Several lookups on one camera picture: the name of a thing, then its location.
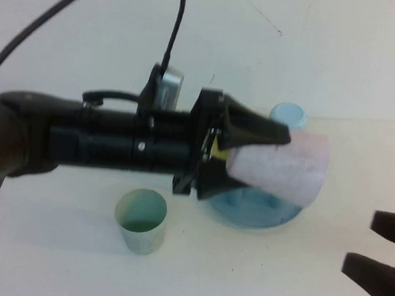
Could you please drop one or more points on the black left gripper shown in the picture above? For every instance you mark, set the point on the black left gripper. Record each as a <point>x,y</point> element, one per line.
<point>184,143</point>

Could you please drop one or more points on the yellow cup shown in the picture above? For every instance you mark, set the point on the yellow cup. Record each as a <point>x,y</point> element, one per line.
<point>221,153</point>

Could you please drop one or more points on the pink marbled cup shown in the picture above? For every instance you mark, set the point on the pink marbled cup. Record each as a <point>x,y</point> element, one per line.
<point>284,167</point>

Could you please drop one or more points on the light blue cup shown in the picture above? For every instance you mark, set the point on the light blue cup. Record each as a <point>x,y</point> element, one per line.
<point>288,115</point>

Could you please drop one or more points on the green cup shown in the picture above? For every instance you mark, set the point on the green cup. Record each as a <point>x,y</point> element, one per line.
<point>140,232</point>

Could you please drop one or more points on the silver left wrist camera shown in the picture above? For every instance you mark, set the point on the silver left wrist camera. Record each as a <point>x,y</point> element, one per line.
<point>167,88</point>

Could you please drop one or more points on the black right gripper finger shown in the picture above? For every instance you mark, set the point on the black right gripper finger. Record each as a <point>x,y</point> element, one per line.
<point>392,226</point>
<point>377,286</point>

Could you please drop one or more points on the blue cup stand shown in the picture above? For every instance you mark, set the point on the blue cup stand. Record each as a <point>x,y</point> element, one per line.
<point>247,212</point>

